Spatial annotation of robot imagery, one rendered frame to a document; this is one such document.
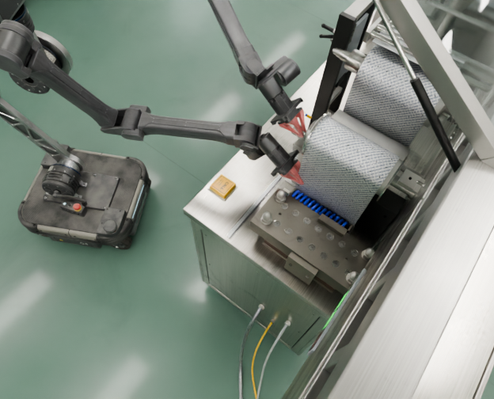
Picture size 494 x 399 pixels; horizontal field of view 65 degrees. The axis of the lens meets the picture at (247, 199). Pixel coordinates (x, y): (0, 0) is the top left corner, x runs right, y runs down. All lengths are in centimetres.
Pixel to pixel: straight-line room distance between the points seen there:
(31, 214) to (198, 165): 102
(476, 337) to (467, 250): 26
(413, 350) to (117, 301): 192
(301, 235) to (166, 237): 127
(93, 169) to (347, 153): 166
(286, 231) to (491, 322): 64
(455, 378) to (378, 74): 80
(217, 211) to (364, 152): 58
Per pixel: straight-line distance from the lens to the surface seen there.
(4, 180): 292
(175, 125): 126
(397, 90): 122
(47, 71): 122
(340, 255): 126
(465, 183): 70
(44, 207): 240
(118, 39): 355
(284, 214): 128
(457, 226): 66
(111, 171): 239
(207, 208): 143
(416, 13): 65
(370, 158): 111
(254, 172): 151
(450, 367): 83
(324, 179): 122
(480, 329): 87
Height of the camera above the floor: 216
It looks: 61 degrees down
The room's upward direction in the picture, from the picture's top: 5 degrees clockwise
